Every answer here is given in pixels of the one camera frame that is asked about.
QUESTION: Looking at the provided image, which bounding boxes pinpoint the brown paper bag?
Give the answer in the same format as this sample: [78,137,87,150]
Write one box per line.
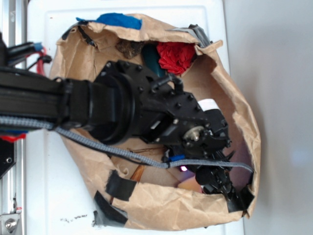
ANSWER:
[50,14,261,231]

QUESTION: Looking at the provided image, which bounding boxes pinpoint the aluminium frame rail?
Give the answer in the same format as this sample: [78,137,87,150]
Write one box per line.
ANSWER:
[0,0,28,235]

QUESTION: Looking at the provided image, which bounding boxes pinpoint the red and black wires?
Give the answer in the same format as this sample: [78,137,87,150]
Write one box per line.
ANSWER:
[4,42,53,76]

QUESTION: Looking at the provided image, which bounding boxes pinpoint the dark green oval object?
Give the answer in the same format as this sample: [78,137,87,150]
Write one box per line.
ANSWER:
[141,44,165,77]

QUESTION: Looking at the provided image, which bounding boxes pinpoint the brown rough rock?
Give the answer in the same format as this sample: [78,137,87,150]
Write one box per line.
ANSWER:
[115,40,145,59]

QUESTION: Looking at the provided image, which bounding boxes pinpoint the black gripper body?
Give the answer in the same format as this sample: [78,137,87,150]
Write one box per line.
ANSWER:
[139,90,231,167]

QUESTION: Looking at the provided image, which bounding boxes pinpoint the small brown wooden stick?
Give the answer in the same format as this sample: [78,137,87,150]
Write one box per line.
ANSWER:
[130,165,146,182]

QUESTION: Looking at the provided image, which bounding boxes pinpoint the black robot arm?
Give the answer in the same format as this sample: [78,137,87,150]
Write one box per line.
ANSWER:
[0,61,253,212]

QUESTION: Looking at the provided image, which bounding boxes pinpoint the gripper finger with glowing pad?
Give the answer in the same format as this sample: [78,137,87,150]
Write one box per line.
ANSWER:
[196,166,247,211]
[198,98,220,112]

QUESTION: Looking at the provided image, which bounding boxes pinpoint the red crumpled paper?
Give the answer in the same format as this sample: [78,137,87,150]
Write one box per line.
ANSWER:
[156,42,196,75]

